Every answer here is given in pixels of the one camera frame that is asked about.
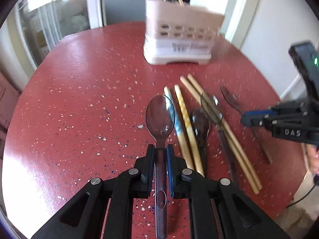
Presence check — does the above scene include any glass sliding door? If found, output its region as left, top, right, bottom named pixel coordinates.
left=14, top=0, right=103, bottom=68

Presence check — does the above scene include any pink plastic utensil holder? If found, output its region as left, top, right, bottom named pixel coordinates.
left=143, top=0, right=224, bottom=65

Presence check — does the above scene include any blue patterned chopstick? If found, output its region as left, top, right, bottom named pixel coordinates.
left=164, top=86, right=195, bottom=170

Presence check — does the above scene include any person's right hand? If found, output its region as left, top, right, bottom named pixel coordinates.
left=306, top=144, right=319, bottom=174

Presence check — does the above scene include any yellow patterned chopstick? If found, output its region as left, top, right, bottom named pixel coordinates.
left=174, top=84, right=205, bottom=177

